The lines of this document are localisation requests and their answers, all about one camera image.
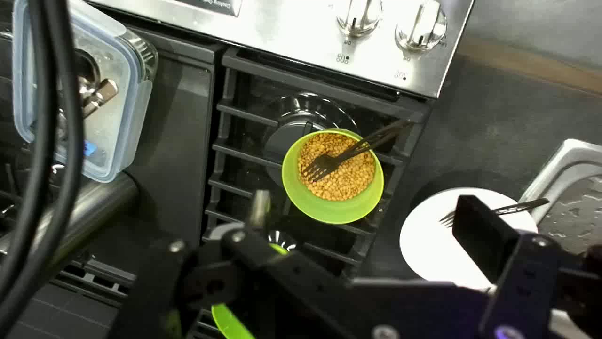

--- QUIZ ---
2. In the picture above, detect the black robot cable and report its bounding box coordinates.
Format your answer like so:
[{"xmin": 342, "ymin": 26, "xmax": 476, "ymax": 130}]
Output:
[{"xmin": 0, "ymin": 0, "xmax": 87, "ymax": 316}]

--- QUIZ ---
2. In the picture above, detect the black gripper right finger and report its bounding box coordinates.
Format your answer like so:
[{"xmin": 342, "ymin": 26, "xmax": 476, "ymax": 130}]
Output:
[{"xmin": 451, "ymin": 194, "xmax": 602, "ymax": 339}]

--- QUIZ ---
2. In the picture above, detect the clear plastic food container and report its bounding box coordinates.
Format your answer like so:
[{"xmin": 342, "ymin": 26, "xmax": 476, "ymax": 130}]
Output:
[{"xmin": 11, "ymin": 0, "xmax": 158, "ymax": 184}]

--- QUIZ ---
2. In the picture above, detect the small green bowl with grains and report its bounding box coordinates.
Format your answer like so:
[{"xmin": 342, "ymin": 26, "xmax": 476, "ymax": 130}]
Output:
[{"xmin": 280, "ymin": 126, "xmax": 386, "ymax": 226}]

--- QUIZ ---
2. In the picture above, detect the white round plate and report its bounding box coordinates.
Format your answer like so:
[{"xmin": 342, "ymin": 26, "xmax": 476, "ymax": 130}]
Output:
[{"xmin": 397, "ymin": 184, "xmax": 540, "ymax": 294}]

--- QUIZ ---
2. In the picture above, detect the black round gas burner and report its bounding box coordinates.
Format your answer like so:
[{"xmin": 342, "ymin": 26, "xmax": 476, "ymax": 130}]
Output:
[{"xmin": 261, "ymin": 92, "xmax": 356, "ymax": 184}]

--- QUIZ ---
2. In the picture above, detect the black cast iron grate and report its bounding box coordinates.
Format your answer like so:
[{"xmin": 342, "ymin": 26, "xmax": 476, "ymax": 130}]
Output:
[{"xmin": 203, "ymin": 47, "xmax": 433, "ymax": 279}]

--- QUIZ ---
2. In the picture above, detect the silver stove knob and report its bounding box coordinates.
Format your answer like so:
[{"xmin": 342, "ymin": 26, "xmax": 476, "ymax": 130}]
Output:
[
  {"xmin": 393, "ymin": 0, "xmax": 450, "ymax": 53},
  {"xmin": 335, "ymin": 0, "xmax": 384, "ymax": 41}
]

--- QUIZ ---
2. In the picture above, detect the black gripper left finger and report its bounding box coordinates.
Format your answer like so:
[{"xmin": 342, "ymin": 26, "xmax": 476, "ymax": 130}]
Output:
[{"xmin": 109, "ymin": 186, "xmax": 378, "ymax": 339}]

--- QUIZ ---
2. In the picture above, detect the stainless steel sink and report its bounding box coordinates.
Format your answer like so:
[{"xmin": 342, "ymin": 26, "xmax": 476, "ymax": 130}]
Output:
[{"xmin": 517, "ymin": 137, "xmax": 602, "ymax": 339}]

